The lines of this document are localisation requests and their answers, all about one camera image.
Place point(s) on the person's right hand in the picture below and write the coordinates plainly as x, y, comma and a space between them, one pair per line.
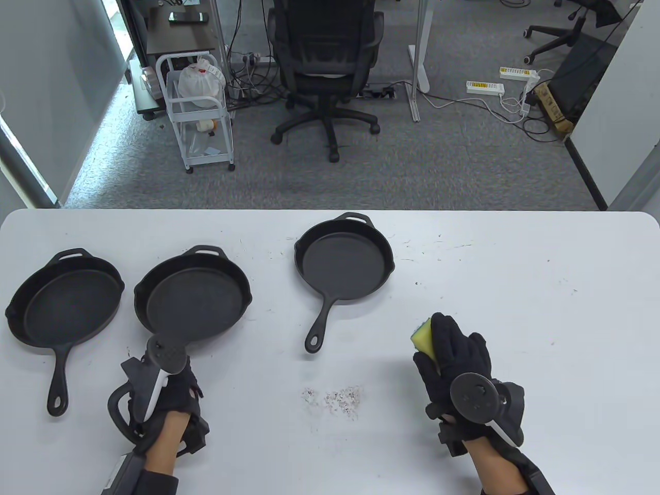
454, 356

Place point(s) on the person's left hand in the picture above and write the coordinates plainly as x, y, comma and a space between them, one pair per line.
180, 392

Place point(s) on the yellow green sponge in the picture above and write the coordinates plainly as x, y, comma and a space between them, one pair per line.
424, 340

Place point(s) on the black cast iron frying pan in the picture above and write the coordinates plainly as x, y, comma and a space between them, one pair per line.
343, 265
196, 304
67, 309

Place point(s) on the person's left forearm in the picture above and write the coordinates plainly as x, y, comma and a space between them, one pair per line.
165, 448

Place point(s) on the person's right forearm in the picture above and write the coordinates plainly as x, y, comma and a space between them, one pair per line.
495, 466

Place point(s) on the black white tracking controller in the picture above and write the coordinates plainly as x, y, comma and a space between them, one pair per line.
167, 356
474, 397

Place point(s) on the scattered dark crumbs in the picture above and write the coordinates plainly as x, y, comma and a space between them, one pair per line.
343, 399

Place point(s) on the white rolling cart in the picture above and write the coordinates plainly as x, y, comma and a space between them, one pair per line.
206, 144

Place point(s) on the brown cardboard box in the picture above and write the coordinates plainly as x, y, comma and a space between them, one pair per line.
554, 108

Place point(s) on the small white orange bottle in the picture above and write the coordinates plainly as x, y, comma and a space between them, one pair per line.
205, 125

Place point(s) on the white power strip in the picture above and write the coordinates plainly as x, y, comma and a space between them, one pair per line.
258, 58
484, 87
518, 73

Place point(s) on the black power strip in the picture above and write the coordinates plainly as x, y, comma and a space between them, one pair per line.
382, 93

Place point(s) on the white desk leg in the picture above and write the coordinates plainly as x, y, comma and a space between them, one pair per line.
420, 51

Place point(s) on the black flat monitor panel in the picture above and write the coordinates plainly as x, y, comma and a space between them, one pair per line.
582, 77

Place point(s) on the white plastic bag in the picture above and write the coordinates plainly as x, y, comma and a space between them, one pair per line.
198, 82

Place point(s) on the small white box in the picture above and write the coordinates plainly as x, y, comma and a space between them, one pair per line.
148, 82

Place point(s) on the black mesh office chair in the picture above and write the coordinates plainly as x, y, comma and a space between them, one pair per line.
325, 46

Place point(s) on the black swivel office chair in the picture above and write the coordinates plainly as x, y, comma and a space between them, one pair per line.
554, 33

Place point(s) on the grey metal desk leg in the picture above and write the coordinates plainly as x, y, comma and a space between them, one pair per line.
219, 41

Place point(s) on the dark brown cabinet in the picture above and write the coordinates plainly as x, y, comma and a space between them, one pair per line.
175, 36

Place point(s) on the black phone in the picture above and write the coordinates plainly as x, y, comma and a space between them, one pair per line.
188, 17

